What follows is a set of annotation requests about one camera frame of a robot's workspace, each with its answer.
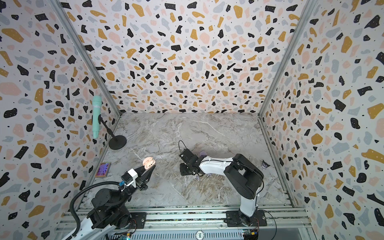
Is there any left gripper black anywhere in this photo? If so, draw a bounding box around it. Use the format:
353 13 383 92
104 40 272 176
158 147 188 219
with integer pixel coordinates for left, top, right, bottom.
115 162 156 210

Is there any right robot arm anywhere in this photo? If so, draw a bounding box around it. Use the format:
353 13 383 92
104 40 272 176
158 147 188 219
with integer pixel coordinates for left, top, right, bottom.
179 149 264 218

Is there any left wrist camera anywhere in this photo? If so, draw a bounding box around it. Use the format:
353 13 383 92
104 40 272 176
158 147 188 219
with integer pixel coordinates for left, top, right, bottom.
119 169 138 188

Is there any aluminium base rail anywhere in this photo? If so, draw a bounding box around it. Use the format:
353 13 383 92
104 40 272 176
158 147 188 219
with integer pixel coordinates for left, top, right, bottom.
53 205 316 240

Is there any black microphone stand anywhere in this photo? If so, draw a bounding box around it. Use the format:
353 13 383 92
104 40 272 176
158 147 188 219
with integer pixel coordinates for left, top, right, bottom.
98 115 127 150

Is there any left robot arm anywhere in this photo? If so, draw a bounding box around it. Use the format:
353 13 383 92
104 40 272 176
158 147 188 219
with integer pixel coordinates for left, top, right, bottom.
63 160 156 240

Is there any small dark wrapper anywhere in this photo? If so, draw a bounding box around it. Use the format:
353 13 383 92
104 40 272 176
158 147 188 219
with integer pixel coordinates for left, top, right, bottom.
262 160 271 170

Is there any colourful card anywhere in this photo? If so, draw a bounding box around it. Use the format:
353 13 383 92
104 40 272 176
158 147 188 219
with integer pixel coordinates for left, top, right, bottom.
96 162 111 178

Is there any pink earbud charging case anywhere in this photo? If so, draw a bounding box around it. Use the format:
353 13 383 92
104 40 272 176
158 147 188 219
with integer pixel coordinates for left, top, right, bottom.
143 157 156 170

